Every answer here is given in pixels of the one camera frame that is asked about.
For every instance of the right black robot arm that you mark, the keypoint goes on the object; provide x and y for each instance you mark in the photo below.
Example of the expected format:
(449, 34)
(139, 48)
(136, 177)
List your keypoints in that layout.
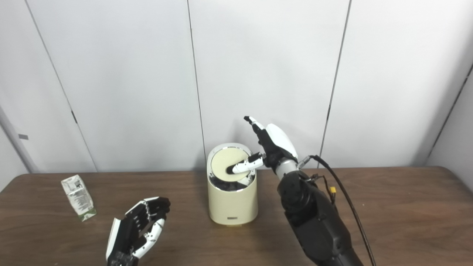
(314, 218)

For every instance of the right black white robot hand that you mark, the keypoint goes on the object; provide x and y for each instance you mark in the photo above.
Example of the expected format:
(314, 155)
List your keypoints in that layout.
(277, 142)

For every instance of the cream-colored round bin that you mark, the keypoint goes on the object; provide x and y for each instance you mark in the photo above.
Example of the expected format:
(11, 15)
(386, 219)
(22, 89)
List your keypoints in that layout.
(232, 207)

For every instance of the cream round bin lid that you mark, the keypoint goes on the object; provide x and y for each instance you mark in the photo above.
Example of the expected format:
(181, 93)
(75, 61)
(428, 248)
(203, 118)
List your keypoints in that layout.
(221, 162)

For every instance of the black wall panel clip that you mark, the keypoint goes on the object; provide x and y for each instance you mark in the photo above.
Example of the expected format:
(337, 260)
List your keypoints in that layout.
(74, 116)

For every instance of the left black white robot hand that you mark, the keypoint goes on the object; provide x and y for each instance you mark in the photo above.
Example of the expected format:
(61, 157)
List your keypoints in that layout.
(127, 229)

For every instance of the white green milk carton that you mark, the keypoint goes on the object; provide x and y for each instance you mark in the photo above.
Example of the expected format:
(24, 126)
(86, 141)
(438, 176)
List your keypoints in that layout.
(78, 197)

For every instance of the small grey wall tag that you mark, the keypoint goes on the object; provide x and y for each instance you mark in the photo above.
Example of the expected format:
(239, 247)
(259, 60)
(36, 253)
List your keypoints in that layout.
(23, 136)

